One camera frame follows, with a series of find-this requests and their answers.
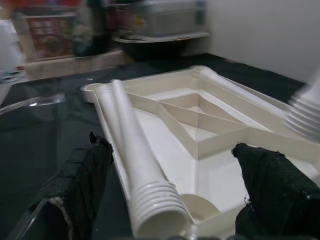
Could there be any clear plastic container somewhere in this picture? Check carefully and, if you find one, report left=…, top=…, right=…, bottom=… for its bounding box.
left=129, top=0, right=211, bottom=38

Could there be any dark glossy bag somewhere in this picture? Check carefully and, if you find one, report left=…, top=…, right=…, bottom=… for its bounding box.
left=72, top=0, right=113, bottom=57

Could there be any beige cloth-covered bench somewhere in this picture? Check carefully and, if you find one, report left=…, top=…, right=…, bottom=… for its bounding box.
left=23, top=48, right=126, bottom=81

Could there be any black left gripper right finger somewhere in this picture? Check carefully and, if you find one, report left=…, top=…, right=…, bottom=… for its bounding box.
left=231, top=142, right=320, bottom=240

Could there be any clear tape piece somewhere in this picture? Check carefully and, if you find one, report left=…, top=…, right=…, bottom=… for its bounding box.
left=0, top=93, right=66, bottom=116

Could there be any white plastic children table top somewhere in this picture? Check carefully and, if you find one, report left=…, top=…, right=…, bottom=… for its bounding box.
left=81, top=64, right=320, bottom=237

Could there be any orange-lid storage box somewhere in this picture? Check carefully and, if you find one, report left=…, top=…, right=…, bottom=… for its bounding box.
left=14, top=9, right=78, bottom=61

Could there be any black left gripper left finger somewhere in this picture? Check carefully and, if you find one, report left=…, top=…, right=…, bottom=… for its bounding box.
left=29, top=131, right=113, bottom=240

